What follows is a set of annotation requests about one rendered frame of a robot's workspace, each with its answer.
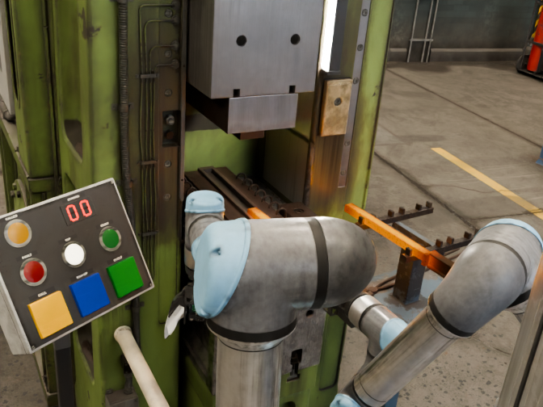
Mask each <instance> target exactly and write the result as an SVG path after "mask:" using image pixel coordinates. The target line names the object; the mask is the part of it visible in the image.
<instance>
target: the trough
mask: <svg viewBox="0 0 543 407"><path fill-rule="evenodd" d="M204 171H205V172H206V173H207V174H208V175H209V176H210V177H211V178H212V179H213V180H214V181H215V182H216V183H217V184H218V185H219V186H220V187H221V188H223V189H224V190H225V191H226V192H227V193H228V194H229V195H230V196H231V197H232V198H233V199H234V200H235V201H236V202H237V203H238V204H239V205H240V206H241V207H242V208H244V209H245V210H246V211H248V208H254V206H253V205H251V204H250V203H249V202H248V201H247V200H246V199H245V198H244V197H243V196H242V195H240V194H239V193H238V192H237V191H236V190H235V189H234V188H233V187H232V186H231V185H230V184H228V183H227V182H226V181H225V180H224V179H223V178H222V177H221V176H220V175H219V174H218V173H217V172H216V171H215V170H214V169H206V170H204Z"/></svg>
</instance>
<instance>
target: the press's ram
mask: <svg viewBox="0 0 543 407"><path fill-rule="evenodd" d="M323 4H324V0H187V69H186V82H188V83H189V84H191V85H192V86H194V87H195V88H196V89H197V90H199V91H200V92H202V93H203V94H205V95H206V96H208V97H209V98H211V99H222V98H233V96H234V94H235V95H237V96H238V97H246V96H257V95H269V94H288V93H289V91H292V92H293V93H303V92H314V87H315V79H316V71H317V63H318V50H319V41H320V34H321V26H322V12H323Z"/></svg>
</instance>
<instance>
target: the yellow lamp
mask: <svg viewBox="0 0 543 407"><path fill-rule="evenodd" d="M7 233H8V237H9V238H10V240H11V241H12V242H14V243H15V244H22V243H24V242H25V241H26V240H27V239H28V235H29V232H28V229H27V227H26V226H25V225H24V224H22V223H19V222H16V223H14V224H12V225H11V226H10V227H9V229H8V232H7Z"/></svg>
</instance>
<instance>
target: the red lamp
mask: <svg viewBox="0 0 543 407"><path fill-rule="evenodd" d="M23 274H24V277H25V278H26V280H28V281H29V282H31V283H36V282H39V281H41V280H42V278H43V276H44V268H43V266H42V265H41V264H40V263H39V262H36V261H31V262H28V263H27V264H26V266H25V267H24V269H23Z"/></svg>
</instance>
